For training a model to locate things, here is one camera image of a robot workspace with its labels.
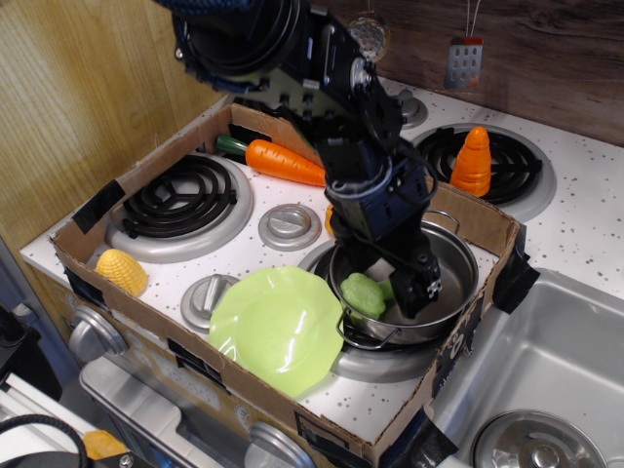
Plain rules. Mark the front grey stove knob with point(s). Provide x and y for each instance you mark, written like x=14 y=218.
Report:
x=201 y=300

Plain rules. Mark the centre grey stove knob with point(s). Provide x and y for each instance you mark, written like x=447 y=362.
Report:
x=289 y=227

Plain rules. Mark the cardboard fence box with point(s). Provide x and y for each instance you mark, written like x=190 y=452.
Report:
x=155 y=316

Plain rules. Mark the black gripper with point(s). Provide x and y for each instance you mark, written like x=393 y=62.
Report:
x=378 y=216

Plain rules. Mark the back right coil burner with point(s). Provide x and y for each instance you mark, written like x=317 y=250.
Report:
x=523 y=181

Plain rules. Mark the orange toy bottom left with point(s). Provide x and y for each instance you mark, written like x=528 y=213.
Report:
x=100 y=444

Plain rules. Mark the grey oven door handle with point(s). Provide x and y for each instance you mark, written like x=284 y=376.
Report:
x=165 y=423

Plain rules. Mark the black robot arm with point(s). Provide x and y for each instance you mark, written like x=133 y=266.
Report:
x=301 y=61

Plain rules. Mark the front right coil burner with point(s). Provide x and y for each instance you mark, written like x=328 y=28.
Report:
x=390 y=364

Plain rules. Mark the oven knob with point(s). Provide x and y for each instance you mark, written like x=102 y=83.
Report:
x=94 y=337
x=270 y=447

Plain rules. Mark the grey stove knob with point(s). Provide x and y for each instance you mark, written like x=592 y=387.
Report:
x=201 y=300
x=414 y=110
x=289 y=227

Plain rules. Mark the sink drain strainer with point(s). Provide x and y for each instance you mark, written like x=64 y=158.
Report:
x=531 y=438

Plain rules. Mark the orange toy carrot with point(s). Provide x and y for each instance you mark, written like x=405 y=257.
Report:
x=271 y=159

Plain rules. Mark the coil burner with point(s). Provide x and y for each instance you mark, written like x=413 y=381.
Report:
x=193 y=208
x=390 y=364
x=523 y=181

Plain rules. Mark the stainless steel pan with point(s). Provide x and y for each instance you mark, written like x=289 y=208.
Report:
x=460 y=278

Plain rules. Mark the front left coil burner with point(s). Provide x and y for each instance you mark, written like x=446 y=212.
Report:
x=193 y=208

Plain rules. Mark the middle oven front knob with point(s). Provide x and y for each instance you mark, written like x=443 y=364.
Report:
x=270 y=447

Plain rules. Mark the hanging round strainer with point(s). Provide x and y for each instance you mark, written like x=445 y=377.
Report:
x=371 y=32

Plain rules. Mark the left oven front knob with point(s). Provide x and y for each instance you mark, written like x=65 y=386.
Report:
x=94 y=337

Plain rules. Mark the green toy broccoli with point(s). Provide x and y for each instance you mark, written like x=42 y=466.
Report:
x=365 y=295

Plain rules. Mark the hanging metal spatula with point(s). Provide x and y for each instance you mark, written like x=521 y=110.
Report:
x=465 y=53

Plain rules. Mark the steel sink basin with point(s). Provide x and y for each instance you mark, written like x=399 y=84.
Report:
x=560 y=351

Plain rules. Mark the yellow toy corn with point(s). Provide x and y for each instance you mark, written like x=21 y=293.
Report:
x=123 y=270

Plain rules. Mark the orange toy pumpkin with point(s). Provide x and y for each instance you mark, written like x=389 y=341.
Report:
x=328 y=220

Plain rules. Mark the back grey stove knob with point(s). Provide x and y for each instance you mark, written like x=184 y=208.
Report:
x=414 y=110

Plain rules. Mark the green plastic plate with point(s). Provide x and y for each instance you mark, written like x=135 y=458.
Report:
x=280 y=325

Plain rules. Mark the orange toy cone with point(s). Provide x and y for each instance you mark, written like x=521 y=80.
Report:
x=472 y=168

